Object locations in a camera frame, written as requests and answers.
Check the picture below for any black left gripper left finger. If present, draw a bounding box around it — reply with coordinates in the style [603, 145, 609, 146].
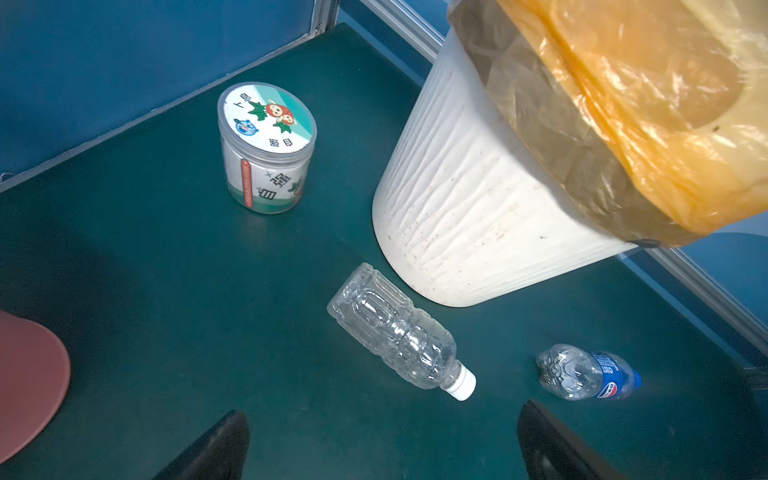
[154, 410, 250, 480]

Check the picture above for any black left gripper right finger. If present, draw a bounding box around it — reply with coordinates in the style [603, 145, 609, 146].
[517, 400, 625, 480]

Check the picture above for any pepsi bottle blue cap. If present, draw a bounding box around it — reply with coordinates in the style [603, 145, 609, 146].
[536, 344, 643, 401]

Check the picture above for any white bin orange liner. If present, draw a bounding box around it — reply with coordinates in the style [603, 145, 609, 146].
[372, 1, 767, 307]

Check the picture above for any pink watering can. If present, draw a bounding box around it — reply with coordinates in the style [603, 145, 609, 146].
[1, 311, 71, 462]

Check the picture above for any clear unlabelled bottle white cap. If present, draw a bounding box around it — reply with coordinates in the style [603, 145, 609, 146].
[327, 263, 477, 401]

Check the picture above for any green white round tin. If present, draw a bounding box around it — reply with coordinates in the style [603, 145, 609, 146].
[217, 82, 317, 215]

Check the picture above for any aluminium frame rail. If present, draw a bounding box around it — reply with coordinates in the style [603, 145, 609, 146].
[339, 1, 767, 366]

